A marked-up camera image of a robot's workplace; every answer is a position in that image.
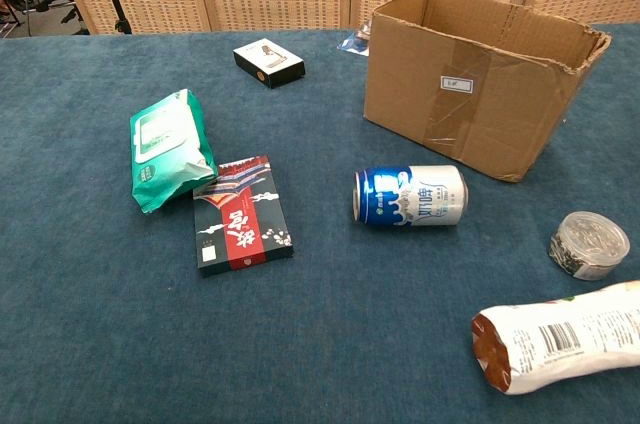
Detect blue white drink can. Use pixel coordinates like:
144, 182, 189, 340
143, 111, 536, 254
353, 164, 470, 228

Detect teal white items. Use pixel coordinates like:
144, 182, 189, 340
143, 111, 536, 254
129, 88, 220, 215

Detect round clear lidded tin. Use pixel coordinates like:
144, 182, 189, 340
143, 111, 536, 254
548, 210, 631, 281

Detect dark red-patterned book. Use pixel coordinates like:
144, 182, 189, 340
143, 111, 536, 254
192, 154, 295, 278

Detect small black white box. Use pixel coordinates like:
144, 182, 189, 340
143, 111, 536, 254
232, 37, 307, 90

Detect brown cardboard box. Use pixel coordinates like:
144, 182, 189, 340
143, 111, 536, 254
363, 0, 613, 184

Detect blue blister card pack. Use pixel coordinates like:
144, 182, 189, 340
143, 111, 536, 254
337, 26, 372, 56

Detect blue felt table cover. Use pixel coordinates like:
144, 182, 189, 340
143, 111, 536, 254
0, 23, 640, 424

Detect white labelled drink bottle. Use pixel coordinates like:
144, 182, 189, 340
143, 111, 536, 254
471, 279, 640, 396

